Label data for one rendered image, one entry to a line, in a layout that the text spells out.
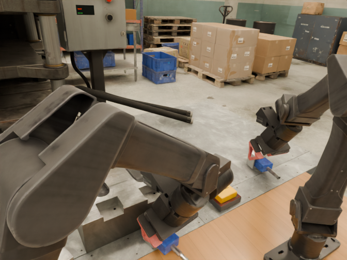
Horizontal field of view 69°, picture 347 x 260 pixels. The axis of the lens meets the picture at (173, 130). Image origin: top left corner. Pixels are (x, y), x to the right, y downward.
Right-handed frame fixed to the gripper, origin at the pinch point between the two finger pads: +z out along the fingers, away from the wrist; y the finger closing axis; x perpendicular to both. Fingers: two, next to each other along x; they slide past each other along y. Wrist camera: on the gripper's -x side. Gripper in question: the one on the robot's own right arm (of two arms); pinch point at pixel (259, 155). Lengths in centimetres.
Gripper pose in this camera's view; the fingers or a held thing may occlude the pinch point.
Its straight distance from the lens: 92.6
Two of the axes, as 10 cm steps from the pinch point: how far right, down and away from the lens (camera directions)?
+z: -2.2, 5.4, 8.1
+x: 2.9, 8.3, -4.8
